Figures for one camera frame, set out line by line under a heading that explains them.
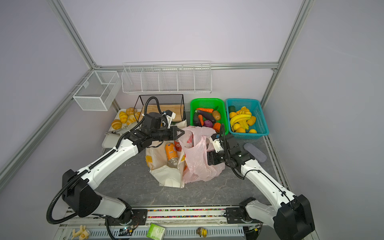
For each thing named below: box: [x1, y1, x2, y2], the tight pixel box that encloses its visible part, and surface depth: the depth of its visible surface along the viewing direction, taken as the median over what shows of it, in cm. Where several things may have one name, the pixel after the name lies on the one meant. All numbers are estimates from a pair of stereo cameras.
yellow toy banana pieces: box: [71, 225, 89, 240], surface depth 70 cm
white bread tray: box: [102, 109, 141, 148], surface depth 108 cm
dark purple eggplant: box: [197, 110, 216, 123], surface depth 115 cm
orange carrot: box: [196, 108, 214, 113], surface depth 121 cm
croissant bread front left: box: [111, 119, 123, 130], surface depth 111 cm
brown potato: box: [212, 110, 221, 121], surface depth 114 cm
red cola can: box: [174, 140, 182, 152], surface depth 95 cm
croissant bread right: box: [126, 107, 141, 125], surface depth 117 cm
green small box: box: [146, 223, 166, 240], surface depth 70 cm
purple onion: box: [204, 120, 214, 128], surface depth 107 cm
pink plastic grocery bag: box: [178, 126, 226, 184], surface depth 72 cm
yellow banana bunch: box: [230, 106, 252, 130], surface depth 111 cm
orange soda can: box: [165, 142, 178, 164], surface depth 93 cm
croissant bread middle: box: [119, 111, 129, 124], surface depth 118 cm
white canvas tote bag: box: [145, 120, 187, 189], surface depth 79 cm
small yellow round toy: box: [201, 228, 208, 238], surface depth 69 cm
